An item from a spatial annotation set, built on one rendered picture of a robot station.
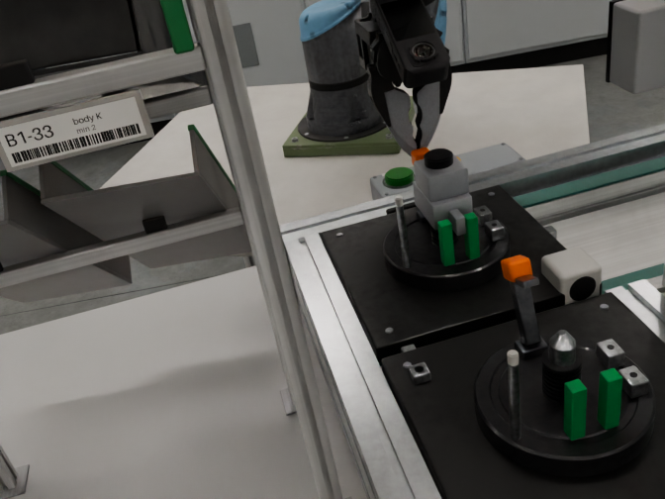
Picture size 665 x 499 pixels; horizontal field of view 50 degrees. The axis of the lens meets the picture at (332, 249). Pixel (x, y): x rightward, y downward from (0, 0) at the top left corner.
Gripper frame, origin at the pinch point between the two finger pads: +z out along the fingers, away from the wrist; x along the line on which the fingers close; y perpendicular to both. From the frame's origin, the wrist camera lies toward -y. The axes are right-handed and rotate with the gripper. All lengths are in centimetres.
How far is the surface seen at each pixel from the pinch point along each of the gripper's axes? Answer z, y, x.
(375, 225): 10.3, 3.2, 5.4
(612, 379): 3.3, -37.2, -1.1
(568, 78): 21, 58, -51
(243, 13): 49, 299, -9
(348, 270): 10.3, -4.8, 11.0
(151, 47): -23.0, -22.3, 24.1
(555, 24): 84, 275, -167
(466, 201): 2.2, -10.1, -1.5
